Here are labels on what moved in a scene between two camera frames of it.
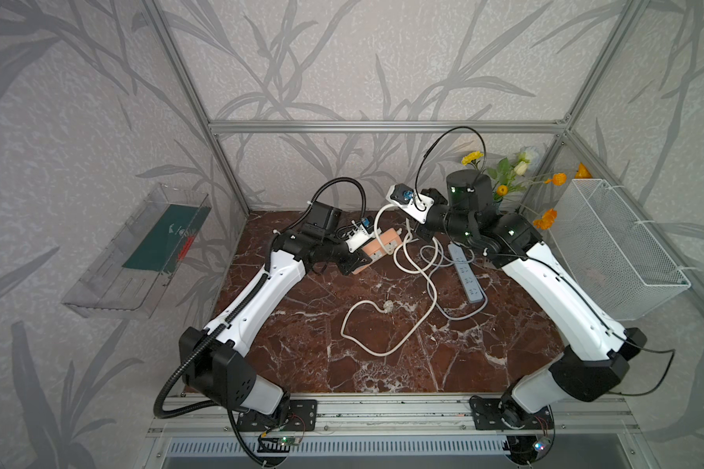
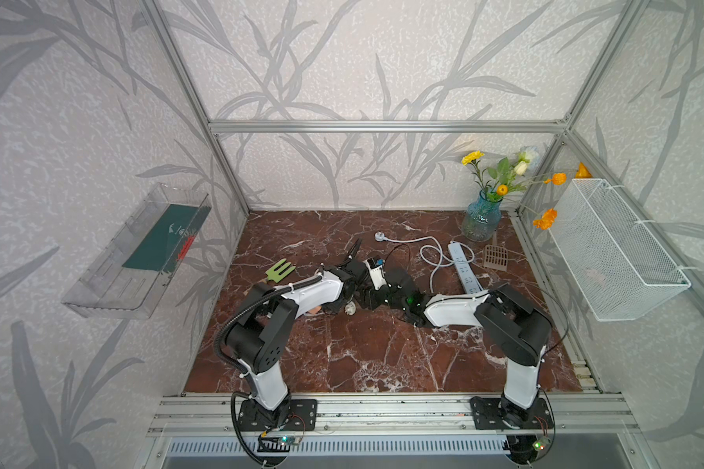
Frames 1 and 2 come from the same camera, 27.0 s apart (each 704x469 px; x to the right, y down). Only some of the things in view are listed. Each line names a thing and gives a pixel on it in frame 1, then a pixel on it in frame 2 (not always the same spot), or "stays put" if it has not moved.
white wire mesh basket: (611, 251) stays put
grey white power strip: (465, 275) stays put
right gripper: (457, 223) to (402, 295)
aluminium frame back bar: (391, 127) stays put
